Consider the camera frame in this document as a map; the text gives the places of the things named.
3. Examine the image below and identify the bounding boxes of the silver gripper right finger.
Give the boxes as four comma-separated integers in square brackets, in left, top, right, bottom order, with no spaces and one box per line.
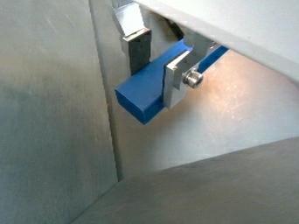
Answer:
[163,30,220,109]

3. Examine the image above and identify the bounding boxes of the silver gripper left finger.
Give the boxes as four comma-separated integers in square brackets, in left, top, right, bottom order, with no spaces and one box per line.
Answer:
[112,1,152,75]

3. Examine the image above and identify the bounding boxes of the blue rectangular block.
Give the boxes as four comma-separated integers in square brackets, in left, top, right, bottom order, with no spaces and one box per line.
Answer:
[115,41,228,124]

